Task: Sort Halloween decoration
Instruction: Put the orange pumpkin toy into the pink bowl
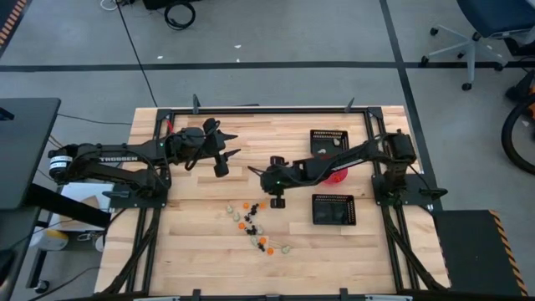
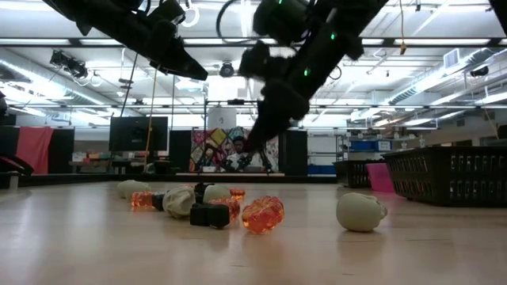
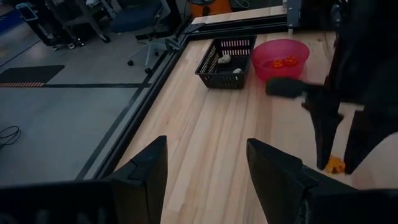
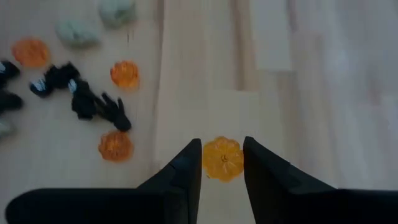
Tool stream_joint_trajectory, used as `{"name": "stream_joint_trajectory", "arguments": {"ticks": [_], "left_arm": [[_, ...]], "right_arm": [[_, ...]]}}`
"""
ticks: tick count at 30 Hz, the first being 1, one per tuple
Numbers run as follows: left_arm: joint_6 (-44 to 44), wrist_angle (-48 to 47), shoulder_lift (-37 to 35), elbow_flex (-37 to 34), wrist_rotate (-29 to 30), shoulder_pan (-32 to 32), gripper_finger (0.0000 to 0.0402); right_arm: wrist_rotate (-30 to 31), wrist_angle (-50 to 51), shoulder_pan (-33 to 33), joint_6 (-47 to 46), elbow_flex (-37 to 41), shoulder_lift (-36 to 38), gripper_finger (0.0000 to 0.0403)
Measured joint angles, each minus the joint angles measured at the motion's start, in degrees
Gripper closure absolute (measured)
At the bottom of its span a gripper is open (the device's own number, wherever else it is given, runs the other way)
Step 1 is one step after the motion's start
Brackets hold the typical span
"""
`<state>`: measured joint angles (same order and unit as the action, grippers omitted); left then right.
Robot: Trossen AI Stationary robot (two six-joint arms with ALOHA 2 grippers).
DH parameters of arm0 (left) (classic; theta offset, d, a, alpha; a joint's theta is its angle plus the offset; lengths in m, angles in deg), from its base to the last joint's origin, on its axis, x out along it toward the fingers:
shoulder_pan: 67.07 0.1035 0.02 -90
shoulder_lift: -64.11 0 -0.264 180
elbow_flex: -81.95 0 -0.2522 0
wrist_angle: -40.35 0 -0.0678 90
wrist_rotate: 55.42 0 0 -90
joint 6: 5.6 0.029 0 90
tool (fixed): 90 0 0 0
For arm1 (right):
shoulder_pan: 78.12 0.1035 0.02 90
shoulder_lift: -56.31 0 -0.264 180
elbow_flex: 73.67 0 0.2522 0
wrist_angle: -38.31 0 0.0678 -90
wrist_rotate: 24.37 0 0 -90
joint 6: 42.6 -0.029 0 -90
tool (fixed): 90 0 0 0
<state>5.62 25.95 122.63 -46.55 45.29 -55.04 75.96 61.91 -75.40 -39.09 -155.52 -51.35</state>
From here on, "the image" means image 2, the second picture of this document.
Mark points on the black background station frame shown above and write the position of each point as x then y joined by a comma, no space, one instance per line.
236,102

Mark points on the black aluminium table frame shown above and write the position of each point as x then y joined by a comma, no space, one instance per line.
79,180

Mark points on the red hanging cloth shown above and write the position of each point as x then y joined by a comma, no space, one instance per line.
35,148

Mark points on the black slanted pole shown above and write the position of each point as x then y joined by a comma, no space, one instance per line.
128,87

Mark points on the black ceiling spotlight cluster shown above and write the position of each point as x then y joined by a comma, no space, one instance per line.
75,68

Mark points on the colourful patchwork quilt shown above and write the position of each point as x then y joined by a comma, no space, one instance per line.
216,136

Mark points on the small cream plastic skull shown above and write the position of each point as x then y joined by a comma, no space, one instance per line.
358,213
217,193
178,202
132,187

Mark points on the plain blue storage bin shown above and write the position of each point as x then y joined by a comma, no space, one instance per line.
321,169

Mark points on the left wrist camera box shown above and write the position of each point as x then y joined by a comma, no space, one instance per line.
170,14

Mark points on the blue storage bin with label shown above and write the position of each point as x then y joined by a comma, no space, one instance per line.
362,146

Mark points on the black perforated plastic basket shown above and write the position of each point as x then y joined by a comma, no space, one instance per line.
435,178
356,174

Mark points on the small black ceiling camera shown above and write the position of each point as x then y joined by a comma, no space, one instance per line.
479,71

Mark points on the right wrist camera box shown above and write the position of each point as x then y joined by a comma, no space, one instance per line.
255,61

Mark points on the black overhead beam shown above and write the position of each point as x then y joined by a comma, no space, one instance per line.
495,41

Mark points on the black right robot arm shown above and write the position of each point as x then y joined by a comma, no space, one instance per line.
336,23

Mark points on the bench with coloured boxes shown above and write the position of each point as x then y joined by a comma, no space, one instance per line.
91,155

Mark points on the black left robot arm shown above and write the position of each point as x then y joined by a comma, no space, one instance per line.
103,20

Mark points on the black overhead camera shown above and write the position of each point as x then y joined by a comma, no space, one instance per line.
226,70

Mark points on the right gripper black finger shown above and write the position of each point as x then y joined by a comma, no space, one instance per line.
259,126
277,124

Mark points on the small orange translucent pumpkin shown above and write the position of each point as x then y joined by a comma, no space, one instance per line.
231,207
261,217
141,200
237,193

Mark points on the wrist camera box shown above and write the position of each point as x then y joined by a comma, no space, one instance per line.
255,61
170,14

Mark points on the person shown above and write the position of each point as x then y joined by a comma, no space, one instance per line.
237,162

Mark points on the black flat screen monitor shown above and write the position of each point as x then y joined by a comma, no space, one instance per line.
126,138

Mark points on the white ceiling air vent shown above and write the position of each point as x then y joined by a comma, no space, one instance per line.
451,58

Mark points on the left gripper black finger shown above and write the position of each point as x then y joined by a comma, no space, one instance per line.
186,59
178,69

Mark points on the black upright panel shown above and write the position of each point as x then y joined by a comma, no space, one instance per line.
62,150
8,140

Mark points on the small black plastic decoration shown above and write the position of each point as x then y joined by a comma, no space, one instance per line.
201,187
158,202
210,215
199,198

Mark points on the black background robot arm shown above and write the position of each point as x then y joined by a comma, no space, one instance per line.
229,163
264,160

